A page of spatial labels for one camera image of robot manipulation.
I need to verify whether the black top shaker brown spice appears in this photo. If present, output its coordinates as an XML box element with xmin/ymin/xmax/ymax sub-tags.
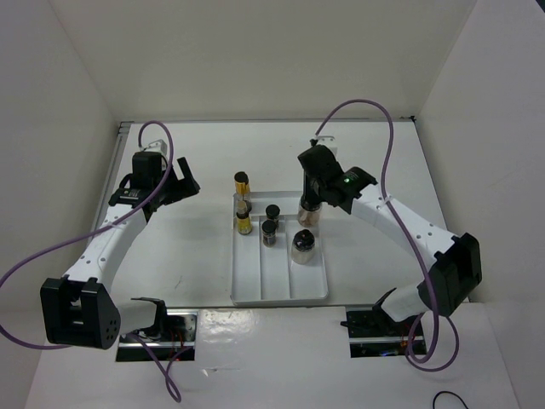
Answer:
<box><xmin>297</xmin><ymin>202</ymin><xmax>322</xmax><ymax>228</ymax></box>

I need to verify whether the black cap spice jar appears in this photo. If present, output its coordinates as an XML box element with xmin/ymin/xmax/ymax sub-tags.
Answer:
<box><xmin>265</xmin><ymin>204</ymin><xmax>280</xmax><ymax>229</ymax></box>
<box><xmin>261</xmin><ymin>220</ymin><xmax>277</xmax><ymax>247</ymax></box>

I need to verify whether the black top shaker white spice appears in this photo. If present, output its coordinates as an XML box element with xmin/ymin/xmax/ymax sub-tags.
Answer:
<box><xmin>291</xmin><ymin>229</ymin><xmax>316</xmax><ymax>265</ymax></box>

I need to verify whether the black cap spice jar front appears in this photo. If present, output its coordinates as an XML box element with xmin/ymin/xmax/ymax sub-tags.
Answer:
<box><xmin>261</xmin><ymin>220</ymin><xmax>277</xmax><ymax>247</ymax></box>

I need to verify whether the yellow oil bottle tan cap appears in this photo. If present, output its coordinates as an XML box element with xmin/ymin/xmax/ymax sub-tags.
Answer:
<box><xmin>235</xmin><ymin>200</ymin><xmax>252</xmax><ymax>235</ymax></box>

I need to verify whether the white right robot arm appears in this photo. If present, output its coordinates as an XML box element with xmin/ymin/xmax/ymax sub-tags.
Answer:
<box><xmin>298</xmin><ymin>145</ymin><xmax>482</xmax><ymax>335</ymax></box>

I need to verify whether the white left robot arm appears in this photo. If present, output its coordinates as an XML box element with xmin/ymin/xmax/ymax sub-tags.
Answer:
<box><xmin>40</xmin><ymin>152</ymin><xmax>200</xmax><ymax>349</ymax></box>

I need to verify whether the gold capped glass grinder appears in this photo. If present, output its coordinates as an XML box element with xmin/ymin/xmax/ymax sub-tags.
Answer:
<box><xmin>234</xmin><ymin>171</ymin><xmax>252</xmax><ymax>212</ymax></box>

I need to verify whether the white plastic organizer tray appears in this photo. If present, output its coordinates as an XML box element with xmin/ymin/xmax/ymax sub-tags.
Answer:
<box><xmin>231</xmin><ymin>191</ymin><xmax>329</xmax><ymax>307</ymax></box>

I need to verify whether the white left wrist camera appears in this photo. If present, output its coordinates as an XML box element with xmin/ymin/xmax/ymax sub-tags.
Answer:
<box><xmin>142</xmin><ymin>139</ymin><xmax>169</xmax><ymax>157</ymax></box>

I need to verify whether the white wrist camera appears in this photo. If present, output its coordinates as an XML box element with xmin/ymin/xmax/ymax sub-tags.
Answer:
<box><xmin>310</xmin><ymin>135</ymin><xmax>338</xmax><ymax>155</ymax></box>
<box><xmin>142</xmin><ymin>139</ymin><xmax>169</xmax><ymax>157</ymax></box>

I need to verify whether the aluminium table edge rail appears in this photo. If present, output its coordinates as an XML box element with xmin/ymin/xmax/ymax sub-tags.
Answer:
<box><xmin>91</xmin><ymin>121</ymin><xmax>134</xmax><ymax>231</ymax></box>

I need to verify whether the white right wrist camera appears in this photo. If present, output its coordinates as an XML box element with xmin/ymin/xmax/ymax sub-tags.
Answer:
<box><xmin>310</xmin><ymin>135</ymin><xmax>338</xmax><ymax>155</ymax></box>

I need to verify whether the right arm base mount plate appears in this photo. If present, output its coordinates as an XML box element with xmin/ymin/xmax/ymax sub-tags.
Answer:
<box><xmin>340</xmin><ymin>308</ymin><xmax>416</xmax><ymax>358</ymax></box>

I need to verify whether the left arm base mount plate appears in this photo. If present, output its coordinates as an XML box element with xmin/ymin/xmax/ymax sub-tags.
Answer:
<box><xmin>116</xmin><ymin>308</ymin><xmax>198</xmax><ymax>362</ymax></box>

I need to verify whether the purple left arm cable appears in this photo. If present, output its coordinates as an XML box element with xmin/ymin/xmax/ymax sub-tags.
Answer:
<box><xmin>0</xmin><ymin>121</ymin><xmax>183</xmax><ymax>404</ymax></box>

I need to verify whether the black cable on floor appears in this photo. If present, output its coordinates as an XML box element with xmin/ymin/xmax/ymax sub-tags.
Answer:
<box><xmin>433</xmin><ymin>390</ymin><xmax>469</xmax><ymax>409</ymax></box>

